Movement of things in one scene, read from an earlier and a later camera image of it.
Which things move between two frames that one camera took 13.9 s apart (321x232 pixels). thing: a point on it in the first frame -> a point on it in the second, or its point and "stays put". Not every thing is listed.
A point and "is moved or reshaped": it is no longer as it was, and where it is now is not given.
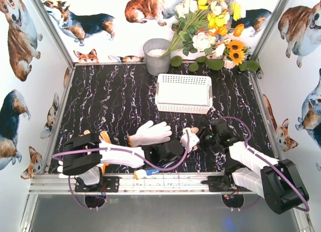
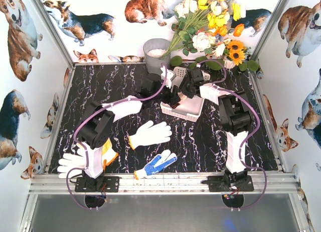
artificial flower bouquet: (205, 20) stays put
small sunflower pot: (235, 52) stays put
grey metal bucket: (154, 48) stays put
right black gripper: (204, 136) -> (185, 87)
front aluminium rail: (156, 184) stays put
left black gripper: (180, 143) -> (173, 99)
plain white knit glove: (148, 134) stays put
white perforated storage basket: (183, 93) is moved or reshaped
